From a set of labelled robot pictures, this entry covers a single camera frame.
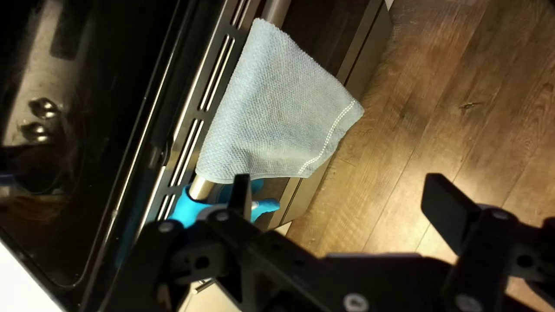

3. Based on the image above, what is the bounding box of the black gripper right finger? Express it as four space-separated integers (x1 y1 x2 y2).
419 172 555 312

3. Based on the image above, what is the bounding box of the black steel stove oven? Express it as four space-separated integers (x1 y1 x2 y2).
0 0 395 312

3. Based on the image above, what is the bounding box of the grey-blue towel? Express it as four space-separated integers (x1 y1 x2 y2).
193 16 365 182

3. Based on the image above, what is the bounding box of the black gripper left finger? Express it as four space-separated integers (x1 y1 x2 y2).
102 172 325 312

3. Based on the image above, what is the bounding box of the steel oven door handle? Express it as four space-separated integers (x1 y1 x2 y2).
185 0 294 203

